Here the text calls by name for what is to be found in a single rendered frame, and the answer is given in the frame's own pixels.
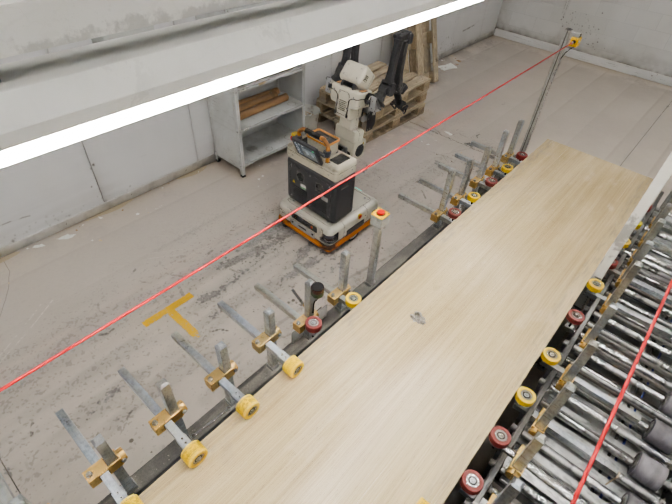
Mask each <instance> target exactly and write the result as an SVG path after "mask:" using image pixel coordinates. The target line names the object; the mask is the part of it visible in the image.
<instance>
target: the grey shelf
mask: <svg viewBox="0 0 672 504"><path fill-rule="evenodd" d="M278 1H283V0H265V1H260V2H256V3H251V4H247V5H242V6H238V7H233V8H229V9H224V10H220V11H215V12H211V13H206V14H201V15H197V16H195V20H199V19H203V18H208V17H212V16H217V15H221V14H225V13H230V12H234V11H239V10H243V9H247V8H252V7H256V6H261V5H265V4H269V3H274V2H278ZM302 70H303V102H302ZM278 79H279V83H278ZM277 84H278V85H277ZM277 86H278V88H279V90H280V93H279V94H278V96H279V95H281V94H284V93H287V94H288V96H289V100H287V101H285V102H283V103H280V104H278V105H276V106H273V107H271V108H269V109H266V110H264V111H262V112H259V113H257V114H255V115H252V116H250V117H248V118H245V119H243V120H240V112H239V101H238V100H241V99H244V98H247V97H250V96H253V95H256V94H259V93H262V92H264V91H267V90H270V89H273V88H276V87H277ZM207 102H208V109H209V116H210V122H211V129H212V136H213V143H214V150H215V156H216V159H215V160H216V161H217V162H220V161H221V159H220V158H219V157H221V158H222V159H224V160H225V161H227V162H229V163H230V164H232V165H234V166H235V167H237V168H238V169H240V173H241V177H242V178H244V177H246V173H245V167H246V166H248V165H250V164H252V163H254V162H256V161H257V160H259V159H261V158H264V157H267V156H269V155H271V154H273V153H275V152H277V151H280V150H282V149H284V148H286V147H287V145H288V143H290V142H292V140H291V138H290V137H291V133H292V132H294V131H297V130H298V129H299V128H301V127H302V107H303V127H305V62H304V63H301V64H298V65H295V66H294V67H293V68H292V69H289V70H286V71H283V72H279V73H276V74H273V75H270V76H267V77H264V78H261V79H258V80H255V81H252V82H249V83H245V84H242V85H238V86H235V87H232V88H229V89H226V90H224V91H221V92H218V93H215V94H212V95H209V96H207ZM233 107H234V109H233ZM278 117H279V118H278ZM238 118H239V119H238ZM243 168H244V169H243Z"/></svg>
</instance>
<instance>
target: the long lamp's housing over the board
mask: <svg viewBox="0 0 672 504"><path fill-rule="evenodd" d="M457 1H460V0H283V1H278V2H274V3H269V4H265V5H261V6H256V7H252V8H247V9H243V10H239V11H234V12H230V13H225V14H221V15H217V16H212V17H208V18H203V19H199V20H195V21H190V22H186V23H181V24H177V25H173V26H168V27H164V28H159V29H155V30H151V31H146V32H142V33H137V34H133V35H129V36H124V37H120V38H115V39H111V40H107V41H102V42H98V43H93V44H89V45H85V46H80V47H76V48H71V49H67V50H63V51H58V52H54V53H49V54H45V55H41V56H36V57H32V58H27V59H23V60H19V61H14V62H10V63H5V64H1V65H0V79H1V83H0V151H3V150H6V149H9V148H12V147H15V146H18V145H21V144H25V143H28V142H31V141H34V140H37V139H40V138H43V137H46V136H49V135H52V134H55V133H58V132H61V131H64V130H67V129H70V128H73V127H76V126H79V125H82V124H85V123H88V122H91V121H95V120H98V119H101V118H104V117H107V116H110V115H113V114H116V113H119V112H122V111H125V110H128V109H131V108H134V107H137V106H140V105H143V104H146V103H149V102H152V101H155V100H158V99H161V98H165V97H168V96H171V95H174V94H177V93H180V92H183V91H186V90H189V89H192V88H195V87H198V86H201V85H204V84H207V83H210V82H213V81H216V80H219V79H222V78H225V77H228V76H231V75H235V74H238V73H241V72H244V71H247V70H250V69H253V68H256V67H259V66H262V65H265V64H268V63H271V62H274V61H277V60H280V59H283V58H286V57H289V56H292V55H295V54H298V53H301V52H305V51H308V50H311V49H314V48H317V47H320V46H323V45H326V44H329V43H332V42H335V41H338V40H341V39H344V38H347V37H350V36H353V35H356V34H359V33H362V32H365V31H368V30H371V29H375V28H378V27H381V26H384V25H387V24H390V23H393V22H396V21H399V20H402V19H405V18H408V17H411V16H414V15H417V14H420V13H423V12H426V11H429V10H432V9H435V8H438V7H441V6H445V5H448V4H451V3H454V2H457Z"/></svg>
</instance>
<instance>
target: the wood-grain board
mask: <svg viewBox="0 0 672 504"><path fill-rule="evenodd" d="M653 180H654V179H652V178H649V177H647V176H644V175H642V174H639V173H636V172H634V171H631V170H628V169H626V168H623V167H621V166H618V165H615V164H613V163H610V162H608V161H605V160H602V159H600V158H597V157H594V156H592V155H589V154H587V153H584V152H581V151H579V150H576V149H574V148H571V147H568V146H566V145H563V144H560V143H558V142H555V141H553V140H550V139H547V140H546V141H545V142H544V143H543V144H542V145H540V146H539V147H538V148H537V149H536V150H535V151H534V152H532V153H531V154H530V155H529V156H528V157H527V158H525V159H524V160H523V161H522V162H521V163H520V164H519V165H517V166H516V167H515V168H514V169H513V170H512V171H511V172H509V173H508V174H507V175H506V176H505V177H504V178H503V179H501V180H500V181H499V182H498V183H497V184H496V185H495V186H493V187H492V188H491V189H490V190H489V191H488V192H486V193H485V194H484V195H483V196H482V197H481V198H480V199H478V200H477V201H476V202H475V203H474V204H473V205H472V206H470V207H469V208H468V209H467V210H466V211H465V212H464V213H462V214H461V215H460V216H459V217H458V218H457V219H455V220H454V221H453V222H452V223H451V224H450V225H449V226H447V227H446V228H445V229H444V230H443V231H442V232H441V233H439V234H438V235H437V236H436V237H435V238H434V239H433V240H431V241H430V242H429V243H428V244H427V245H426V246H425V247H423V248H422V249H421V250H420V251H419V252H418V253H416V254H415V255H414V256H413V257H412V258H411V259H410V260H408V261H407V262H406V263H405V264H404V265H403V266H402V267H400V268H399V269H398V270H397V271H396V272H395V273H394V274H392V275H391V276H390V277H389V278H388V279H387V280H385V281H384V282H383V283H382V284H381V285H380V286H379V287H377V288H376V289H375V290H374V291H373V292H372V293H371V294H369V295H368V296H367V297H366V298H365V299H364V300H363V301H361V302H360V303H359V304H358V305H357V306H356V307H355V308H353V309H352V310H351V311H350V312H349V313H348V314H346V315H345V316H344V317H343V318H342V319H341V320H340V321H338V322H337V323H336V324H335V325H334V326H333V327H332V328H330V329H329V330H328V331H327V332H326V333H325V334H324V335H322V336H321V337H320V338H319V339H318V340H317V341H315V342H314V343H313V344H312V345H311V346H310V347H309V348H307V349H306V350H305V351H304V352H303V353H302V354H301V355H299V356H298V358H299V359H300V360H301V361H302V362H303V363H304V367H303V370H302V371H301V372H300V374H299V375H298V376H296V377H295V378H291V377H290V376H289V375H288V374H286V373H285V372H284V371H283V370H282V371H281V372H280V373H279V374H278V375H276V376H275V377H274V378H273V379H272V380H271V381H270V382H268V383H267V384H266V385H265V386H264V387H263V388H262V389H260V390H259V391H258V392H257V393H256V394H255V395H254V396H253V397H254V398H255V399H256V400H257V401H258V402H259V403H260V407H259V409H258V411H257V412H256V413H255V414H254V415H253V416H252V417H251V418H249V419H244V418H243V417H242V416H241V415H240V414H239V413H238V412H237V411H235V412H234V413H233V414H232V415H231V416H229V417H228V418H227V419H226V420H225V421H224V422H223V423H221V424H220V425H219V426H218V427H217V428H216V429H215V430H213V431H212V432H211V433H210V434H209V435H208V436H206V437H205V438H204V439H203V440H202V441H201V443H202V444H203V446H204V447H205V448H206V449H207V450H208V454H207V456H206V458H205V459H204V460H203V461H202V462H201V463H200V464H199V465H198V466H196V467H194V468H189V467H188V465H187V464H186V463H185V462H184V461H183V460H182V458H181V459H180V460H179V461H178V462H177V463H175V464H174V465H173V466H172V467H171V468H170V469H169V470H167V471H166V472H165V473H164V474H163V475H162V476H161V477H159V478H158V479H157V480H156V481H155V482H154V483H153V484H151V485H150V486H149V487H148V488H147V489H146V490H145V491H143V492H142V493H141V494H140V495H139V498H140V499H141V500H142V502H143V503H144V504H416V503H417V502H418V500H419V499H420V498H421V497H423V498H424V499H425V500H427V501H428V502H429V503H430V504H443V503H444V502H445V500H446V499H447V497H448V495H449V494H450V492H451V491H452V489H453V488H454V486H455V485H456V483H457V482H458V480H459V479H460V477H461V476H462V474H463V472H464V471H465V469H466V468H467V466H468V465H469V463H470V462H471V460H472V459H473V457H474V456H475V454H476V453H477V451H478V449H479V448H480V446H481V445H482V443H483V442H484V440H485V439H486V437H487V436H488V434H489V433H490V431H491V429H492V428H493V426H494V425H495V423H496V422H497V420H498V419H499V417H500V416H501V414H502V413H503V411H504V410H505V408H506V407H507V405H508V403H509V402H510V400H511V399H512V397H513V396H514V394H515V393H516V391H517V390H518V388H519V387H520V385H521V384H522V382H523V380H524V379H525V377H526V376H527V374H528V373H529V371H530V370H531V368H532V367H533V365H534V364H535V362H536V361H537V359H538V357H539V356H540V354H541V353H542V351H543V350H544V348H545V347H546V345H547V344H548V342H549V341H550V339H551V338H552V336H553V334H554V333H555V331H556V330H557V328H558V327H559V325H560V324H561V322H562V321H563V319H564V318H565V316H566V315H567V313H568V311H569V310H570V308H571V307H572V305H573V304H574V302H575V301H576V299H577V298H578V296H579V295H580V293H581V292H582V290H583V289H584V287H585V285H586V284H587V282H588V281H589V279H590V278H591V276H592V275H593V273H594V272H595V270H596V269H597V267H598V265H599V264H600V262H601V261H602V259H603V258H604V256H605V255H606V253H607V251H608V250H609V248H610V247H611V245H612V244H613V242H614V241H615V239H616V237H617V236H618V234H619V233H620V231H621V230H622V228H623V227H624V225H625V223H626V222H627V220H628V219H629V217H630V216H631V214H632V212H633V211H634V209H635V208H636V206H637V205H638V203H639V202H640V200H641V198H642V197H643V195H644V194H645V192H646V191H647V189H648V188H649V186H650V184H651V183H652V181H653ZM415 311H418V312H421V313H422V316H423V317H425V319H426V320H425V322H426V324H424V325H422V324H418V323H417V322H413V320H412V319H411V318H410V314H414V312H415Z"/></svg>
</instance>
